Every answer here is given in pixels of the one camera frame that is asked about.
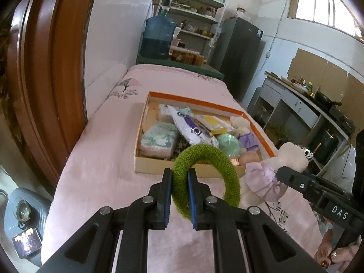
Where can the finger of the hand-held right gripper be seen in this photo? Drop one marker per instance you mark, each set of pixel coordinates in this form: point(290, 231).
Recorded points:
point(312, 177)
point(293, 179)

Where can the brown wooden door frame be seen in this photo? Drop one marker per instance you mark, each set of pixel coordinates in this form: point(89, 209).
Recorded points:
point(51, 76)

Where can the purple white packet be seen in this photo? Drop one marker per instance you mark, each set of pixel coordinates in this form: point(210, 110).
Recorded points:
point(190, 130)

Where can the green table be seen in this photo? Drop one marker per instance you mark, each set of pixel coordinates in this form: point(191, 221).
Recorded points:
point(153, 61)

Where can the blue water jug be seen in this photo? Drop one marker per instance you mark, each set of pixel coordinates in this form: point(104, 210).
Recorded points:
point(157, 34)

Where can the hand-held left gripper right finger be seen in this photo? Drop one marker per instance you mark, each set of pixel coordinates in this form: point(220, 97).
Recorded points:
point(191, 202)

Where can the dark green pot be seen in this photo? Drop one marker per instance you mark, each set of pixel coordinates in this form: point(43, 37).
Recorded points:
point(324, 145)

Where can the grey kitchen counter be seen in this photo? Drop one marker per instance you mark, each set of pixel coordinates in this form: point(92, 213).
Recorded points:
point(284, 96)

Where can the peach puff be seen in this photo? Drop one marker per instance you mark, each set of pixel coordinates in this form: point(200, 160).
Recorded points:
point(250, 157)

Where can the dark grey refrigerator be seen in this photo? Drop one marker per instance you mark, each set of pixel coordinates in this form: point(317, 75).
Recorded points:
point(236, 57)

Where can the wooden planter box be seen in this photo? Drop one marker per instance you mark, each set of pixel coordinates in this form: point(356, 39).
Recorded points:
point(277, 133)

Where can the window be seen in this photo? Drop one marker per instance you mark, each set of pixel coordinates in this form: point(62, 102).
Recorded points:
point(312, 5)

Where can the orange rimmed cardboard box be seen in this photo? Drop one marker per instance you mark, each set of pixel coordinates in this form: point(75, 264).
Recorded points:
point(153, 166)

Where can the green terry headband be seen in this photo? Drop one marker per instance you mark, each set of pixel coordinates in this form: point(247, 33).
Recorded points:
point(204, 153)

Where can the row of amber jars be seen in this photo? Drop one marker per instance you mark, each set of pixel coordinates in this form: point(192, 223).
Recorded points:
point(187, 57)

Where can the green patterned tissue pack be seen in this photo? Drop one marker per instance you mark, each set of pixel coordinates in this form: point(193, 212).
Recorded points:
point(159, 140)

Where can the teddy bear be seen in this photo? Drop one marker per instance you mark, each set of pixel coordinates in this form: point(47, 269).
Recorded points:
point(247, 142)
point(290, 156)

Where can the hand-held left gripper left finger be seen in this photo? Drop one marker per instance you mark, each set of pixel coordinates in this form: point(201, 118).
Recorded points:
point(169, 199)

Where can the black wok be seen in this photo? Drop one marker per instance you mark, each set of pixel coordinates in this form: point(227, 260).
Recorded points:
point(324, 98)

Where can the leopard print cloth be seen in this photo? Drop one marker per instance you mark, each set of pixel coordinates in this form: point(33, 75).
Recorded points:
point(179, 148)

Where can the cardboard sheets on wall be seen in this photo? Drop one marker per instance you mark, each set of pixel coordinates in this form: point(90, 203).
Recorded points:
point(310, 65)

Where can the smartphone with lit screen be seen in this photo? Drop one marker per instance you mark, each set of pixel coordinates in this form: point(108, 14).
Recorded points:
point(27, 241)

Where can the black gas stove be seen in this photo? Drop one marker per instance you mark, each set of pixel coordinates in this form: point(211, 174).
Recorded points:
point(342, 119)

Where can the grey metal shelf rack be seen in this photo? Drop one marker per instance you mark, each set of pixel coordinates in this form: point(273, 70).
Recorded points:
point(196, 1)

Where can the yellow white packet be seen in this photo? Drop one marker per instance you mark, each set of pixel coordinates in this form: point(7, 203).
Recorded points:
point(213, 122)

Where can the clear pack of white pads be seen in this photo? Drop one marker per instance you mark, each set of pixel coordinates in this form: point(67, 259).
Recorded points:
point(166, 113)

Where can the person's right hand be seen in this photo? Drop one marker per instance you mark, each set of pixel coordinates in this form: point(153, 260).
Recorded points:
point(338, 258)

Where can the mint green puff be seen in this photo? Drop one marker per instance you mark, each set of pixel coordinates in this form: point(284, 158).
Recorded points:
point(227, 145)

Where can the jar on refrigerator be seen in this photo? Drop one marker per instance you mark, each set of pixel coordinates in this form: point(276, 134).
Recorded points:
point(240, 12)

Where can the green bottle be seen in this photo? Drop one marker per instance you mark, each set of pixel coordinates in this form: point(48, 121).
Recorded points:
point(310, 87)

